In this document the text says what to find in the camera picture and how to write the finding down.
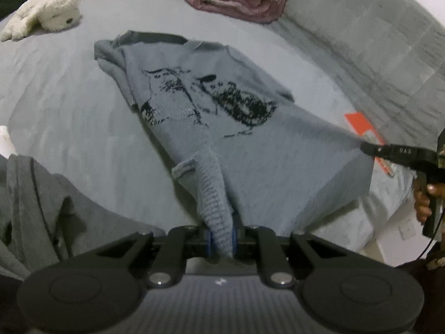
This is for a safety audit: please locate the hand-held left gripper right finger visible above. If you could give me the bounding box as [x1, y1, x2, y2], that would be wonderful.
[232, 225, 352, 289]

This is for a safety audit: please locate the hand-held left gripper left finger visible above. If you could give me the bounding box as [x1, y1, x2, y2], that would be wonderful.
[88, 225, 213, 289]

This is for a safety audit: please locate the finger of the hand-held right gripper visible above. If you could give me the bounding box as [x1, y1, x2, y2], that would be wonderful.
[361, 142, 437, 168]

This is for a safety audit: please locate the grey knit sweater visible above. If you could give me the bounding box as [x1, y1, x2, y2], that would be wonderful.
[94, 31, 374, 260]

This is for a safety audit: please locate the person's right hand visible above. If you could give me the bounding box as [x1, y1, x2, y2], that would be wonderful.
[415, 184, 439, 225]

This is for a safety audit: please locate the grey quilted blanket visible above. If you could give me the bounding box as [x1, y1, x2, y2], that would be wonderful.
[275, 0, 445, 147]

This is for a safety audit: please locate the person's grey sweatshirt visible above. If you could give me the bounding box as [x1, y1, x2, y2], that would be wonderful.
[0, 153, 167, 282]

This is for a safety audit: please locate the small white object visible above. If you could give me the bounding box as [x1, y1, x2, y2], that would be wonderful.
[0, 125, 14, 162]

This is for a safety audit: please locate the white plush dog toy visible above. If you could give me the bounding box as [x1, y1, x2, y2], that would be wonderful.
[0, 0, 84, 42]

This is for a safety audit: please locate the white wall socket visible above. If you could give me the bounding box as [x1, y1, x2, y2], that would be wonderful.
[399, 220, 417, 241]

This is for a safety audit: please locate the black cable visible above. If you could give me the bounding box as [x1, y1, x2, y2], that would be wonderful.
[414, 209, 445, 261]

